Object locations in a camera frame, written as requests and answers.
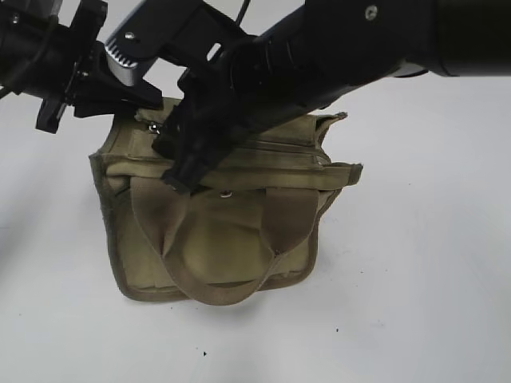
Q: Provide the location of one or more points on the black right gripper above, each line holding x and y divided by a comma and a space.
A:
249, 86

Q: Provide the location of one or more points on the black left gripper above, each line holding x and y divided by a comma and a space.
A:
91, 96

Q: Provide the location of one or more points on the olive yellow canvas bag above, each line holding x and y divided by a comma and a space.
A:
251, 225

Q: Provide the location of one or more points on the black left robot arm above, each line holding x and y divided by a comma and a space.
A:
32, 40

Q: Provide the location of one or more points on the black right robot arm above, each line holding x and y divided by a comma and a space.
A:
318, 53

